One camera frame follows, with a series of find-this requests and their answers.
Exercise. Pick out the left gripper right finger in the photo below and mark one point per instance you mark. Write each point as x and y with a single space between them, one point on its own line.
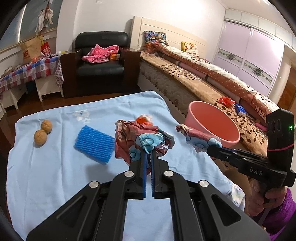
167 184

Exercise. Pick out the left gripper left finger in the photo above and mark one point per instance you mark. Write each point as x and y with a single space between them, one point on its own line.
105 216

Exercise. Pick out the red blue patterned fabric strip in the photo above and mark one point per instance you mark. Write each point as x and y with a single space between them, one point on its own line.
199 140

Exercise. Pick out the patterned fabric scrap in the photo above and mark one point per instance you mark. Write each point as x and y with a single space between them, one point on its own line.
132 138

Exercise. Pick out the orange white plastic bag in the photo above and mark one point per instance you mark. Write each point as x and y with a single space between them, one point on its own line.
145 119

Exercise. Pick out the purple sleeve forearm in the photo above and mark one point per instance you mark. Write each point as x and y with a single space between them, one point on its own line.
279 217

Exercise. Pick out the pink plastic trash bucket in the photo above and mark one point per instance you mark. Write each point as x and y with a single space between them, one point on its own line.
213 121

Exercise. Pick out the right hand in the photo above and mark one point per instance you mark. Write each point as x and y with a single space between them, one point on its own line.
273 198

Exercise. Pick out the pink tube on bed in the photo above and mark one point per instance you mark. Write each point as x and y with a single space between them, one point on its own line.
260 126

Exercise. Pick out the rolled floral quilt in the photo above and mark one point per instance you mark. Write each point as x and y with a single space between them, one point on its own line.
260 103

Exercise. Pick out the blue small box on bed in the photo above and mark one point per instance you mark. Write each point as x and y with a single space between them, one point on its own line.
240 110

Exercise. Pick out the red snack packet on bed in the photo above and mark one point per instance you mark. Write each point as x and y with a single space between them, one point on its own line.
227 102

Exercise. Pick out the light blue table cloth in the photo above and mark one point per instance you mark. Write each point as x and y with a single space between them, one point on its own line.
40 179

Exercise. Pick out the brown walnut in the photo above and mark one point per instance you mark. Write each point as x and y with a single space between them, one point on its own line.
40 137
47 126

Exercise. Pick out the bed with brown blanket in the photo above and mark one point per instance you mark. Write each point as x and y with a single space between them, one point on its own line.
179 85

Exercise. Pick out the lilac sliding wardrobe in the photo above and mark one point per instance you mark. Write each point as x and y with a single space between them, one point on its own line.
252 49

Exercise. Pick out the dark wooden side cabinet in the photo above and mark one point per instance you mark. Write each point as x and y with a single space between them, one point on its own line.
130 59

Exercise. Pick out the orange box on armchair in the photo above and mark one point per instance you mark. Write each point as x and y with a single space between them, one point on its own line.
115 56

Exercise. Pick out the black leather armchair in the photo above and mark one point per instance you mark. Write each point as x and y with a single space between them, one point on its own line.
96 73

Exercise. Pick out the yellow patterned pillow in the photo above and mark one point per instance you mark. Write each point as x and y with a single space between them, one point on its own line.
190 48

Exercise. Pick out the pink clothes on armchair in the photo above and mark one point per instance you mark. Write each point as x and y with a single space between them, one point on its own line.
99 54

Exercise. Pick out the colourful cartoon pillow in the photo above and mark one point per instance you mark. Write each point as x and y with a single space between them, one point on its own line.
155 37

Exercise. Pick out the checkered tablecloth desk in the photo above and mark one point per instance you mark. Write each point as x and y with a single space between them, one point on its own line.
46 73

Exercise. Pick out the white headboard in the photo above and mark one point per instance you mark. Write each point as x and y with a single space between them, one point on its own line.
174 35

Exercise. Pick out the red gift bag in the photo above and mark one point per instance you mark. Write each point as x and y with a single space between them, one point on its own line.
45 49

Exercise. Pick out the brown paper shopping bag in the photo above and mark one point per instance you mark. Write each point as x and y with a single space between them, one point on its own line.
31 49

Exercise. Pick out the hanging white rags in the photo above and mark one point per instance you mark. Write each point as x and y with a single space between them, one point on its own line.
45 18

